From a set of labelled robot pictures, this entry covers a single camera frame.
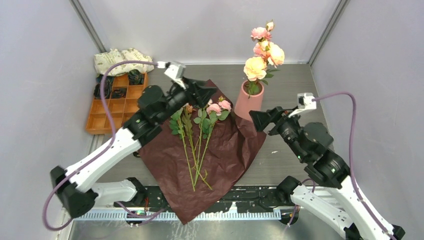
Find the pink flower bouquet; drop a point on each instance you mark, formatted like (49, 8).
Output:
(194, 127)

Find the pink cylindrical vase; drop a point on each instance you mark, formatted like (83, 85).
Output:
(246, 103)

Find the maroon and red wrapping paper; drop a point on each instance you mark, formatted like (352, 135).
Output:
(233, 147)

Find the dark rolled fabric top right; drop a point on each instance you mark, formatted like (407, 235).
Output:
(135, 77)

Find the aluminium rail frame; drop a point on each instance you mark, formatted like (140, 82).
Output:
(137, 216)

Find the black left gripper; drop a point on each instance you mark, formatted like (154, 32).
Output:
(197, 93)

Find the orange compartment tray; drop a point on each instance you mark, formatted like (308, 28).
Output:
(120, 109)

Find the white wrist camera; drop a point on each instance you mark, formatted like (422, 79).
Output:
(305, 104)
(174, 70)

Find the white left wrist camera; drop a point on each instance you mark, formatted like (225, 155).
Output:
(174, 70)

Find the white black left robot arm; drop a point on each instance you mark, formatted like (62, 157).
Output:
(77, 186)

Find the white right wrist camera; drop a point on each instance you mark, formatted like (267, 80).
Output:
(305, 104)

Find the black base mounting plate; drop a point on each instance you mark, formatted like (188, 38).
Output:
(247, 198)

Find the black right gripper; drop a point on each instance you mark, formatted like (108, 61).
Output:
(278, 114)

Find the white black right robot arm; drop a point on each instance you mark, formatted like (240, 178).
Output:
(311, 145)

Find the cream patterned cloth bag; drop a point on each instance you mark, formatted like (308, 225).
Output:
(103, 61)

